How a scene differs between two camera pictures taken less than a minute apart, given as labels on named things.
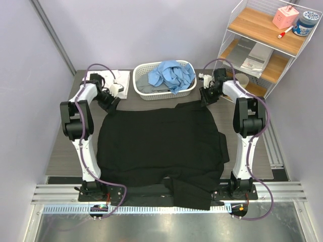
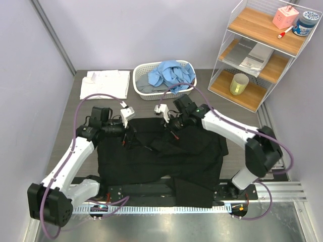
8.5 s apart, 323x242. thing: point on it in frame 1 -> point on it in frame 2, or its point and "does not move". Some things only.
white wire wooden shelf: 263,39 does not move
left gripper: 109,108 -> 130,141
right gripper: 206,100 -> 169,126
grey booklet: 240,52 does not move
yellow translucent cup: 243,78 does not move
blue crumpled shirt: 176,76 does not move
